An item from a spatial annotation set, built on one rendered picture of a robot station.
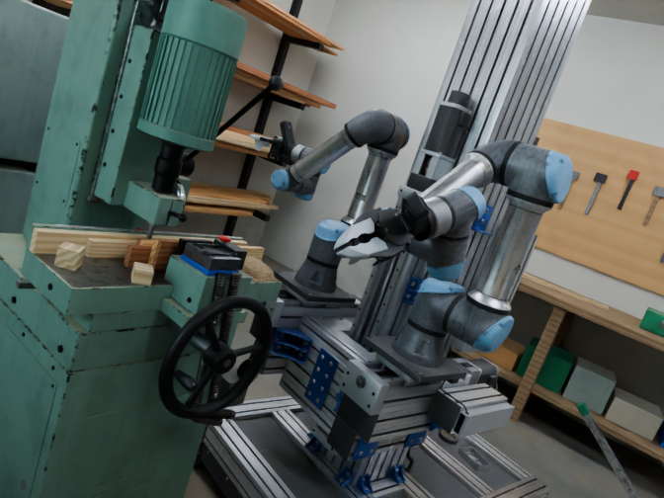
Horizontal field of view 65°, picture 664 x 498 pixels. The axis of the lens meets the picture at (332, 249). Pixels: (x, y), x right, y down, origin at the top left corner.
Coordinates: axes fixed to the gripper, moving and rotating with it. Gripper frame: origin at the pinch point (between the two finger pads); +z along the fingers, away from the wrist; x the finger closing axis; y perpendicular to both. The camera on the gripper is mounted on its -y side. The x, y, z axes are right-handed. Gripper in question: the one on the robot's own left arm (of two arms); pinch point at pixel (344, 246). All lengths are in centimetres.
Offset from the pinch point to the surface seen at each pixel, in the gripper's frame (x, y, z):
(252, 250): 27, 67, -17
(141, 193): 41, 44, 13
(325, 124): 192, 282, -247
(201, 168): 184, 298, -121
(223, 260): 15.7, 34.4, 5.8
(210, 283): 12.2, 35.7, 10.1
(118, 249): 31, 49, 22
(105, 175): 51, 49, 18
